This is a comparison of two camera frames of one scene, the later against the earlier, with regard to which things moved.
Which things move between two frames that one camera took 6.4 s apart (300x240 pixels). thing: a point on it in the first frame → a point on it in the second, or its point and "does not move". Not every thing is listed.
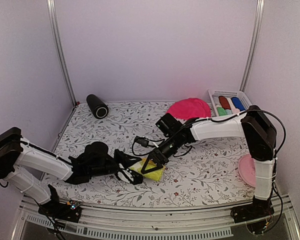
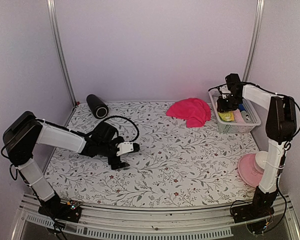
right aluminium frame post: (259, 11) does not move
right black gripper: (157, 154) → (223, 107)
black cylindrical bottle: (100, 110) does not move
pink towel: (190, 108) does not move
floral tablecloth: (207, 172) does not move
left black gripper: (124, 158) → (112, 162)
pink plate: (247, 166) does not move
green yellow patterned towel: (156, 175) → (226, 116)
